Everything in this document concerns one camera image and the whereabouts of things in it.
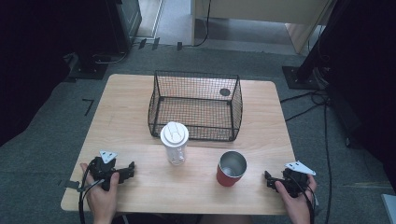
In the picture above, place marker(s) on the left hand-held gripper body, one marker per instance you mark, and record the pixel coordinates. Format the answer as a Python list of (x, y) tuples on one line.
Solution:
[(101, 171)]

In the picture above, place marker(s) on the dark curtain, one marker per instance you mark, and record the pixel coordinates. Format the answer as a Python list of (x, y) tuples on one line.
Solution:
[(370, 93), (28, 62)]

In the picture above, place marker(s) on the grey tape strip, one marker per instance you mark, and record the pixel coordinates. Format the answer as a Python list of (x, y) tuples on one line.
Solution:
[(71, 184)]

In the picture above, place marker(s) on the pale grey flat object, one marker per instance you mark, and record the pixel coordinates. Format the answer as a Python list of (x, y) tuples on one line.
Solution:
[(390, 210)]

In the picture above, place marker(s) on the red cup with metal inside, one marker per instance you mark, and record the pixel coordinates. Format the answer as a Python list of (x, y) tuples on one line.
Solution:
[(231, 169)]

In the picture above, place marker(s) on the black stand base plate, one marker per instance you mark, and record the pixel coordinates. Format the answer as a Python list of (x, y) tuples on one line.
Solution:
[(88, 70), (300, 79)]

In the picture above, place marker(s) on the short black floor tape strip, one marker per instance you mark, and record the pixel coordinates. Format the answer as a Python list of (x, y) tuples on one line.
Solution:
[(142, 43), (179, 46), (155, 43)]

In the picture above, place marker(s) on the clear bottle with white lid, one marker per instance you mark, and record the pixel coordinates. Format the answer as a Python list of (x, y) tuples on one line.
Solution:
[(175, 141)]

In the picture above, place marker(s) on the person's left hand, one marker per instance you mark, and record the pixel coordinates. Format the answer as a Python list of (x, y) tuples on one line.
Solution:
[(101, 199)]

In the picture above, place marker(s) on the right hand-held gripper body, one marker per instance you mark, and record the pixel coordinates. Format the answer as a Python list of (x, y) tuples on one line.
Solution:
[(295, 180)]

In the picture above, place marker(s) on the black stand post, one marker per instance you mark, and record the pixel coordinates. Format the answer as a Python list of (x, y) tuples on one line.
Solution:
[(323, 37)]

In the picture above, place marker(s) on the person's right hand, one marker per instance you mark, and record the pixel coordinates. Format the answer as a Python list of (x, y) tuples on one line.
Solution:
[(295, 205)]

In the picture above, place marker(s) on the beige desk panel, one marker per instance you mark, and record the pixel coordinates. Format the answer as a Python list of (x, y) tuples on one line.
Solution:
[(264, 12)]

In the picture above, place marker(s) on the dark cabinet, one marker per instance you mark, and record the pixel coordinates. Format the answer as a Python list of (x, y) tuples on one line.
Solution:
[(123, 21)]

